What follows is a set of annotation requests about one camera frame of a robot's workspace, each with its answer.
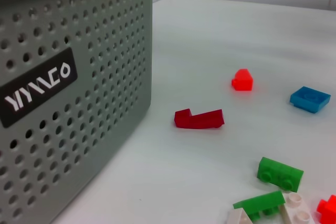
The white toy brick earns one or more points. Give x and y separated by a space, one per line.
239 217
295 208

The dark red long block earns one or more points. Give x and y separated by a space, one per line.
199 121

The orange red pointed block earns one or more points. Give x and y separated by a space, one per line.
242 81

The grey perforated storage bin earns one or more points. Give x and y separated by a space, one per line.
78 37

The blue square flat block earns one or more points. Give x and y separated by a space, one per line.
311 99

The small red toy block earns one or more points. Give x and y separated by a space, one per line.
328 209

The green toy brick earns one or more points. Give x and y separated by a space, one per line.
281 172
262 203

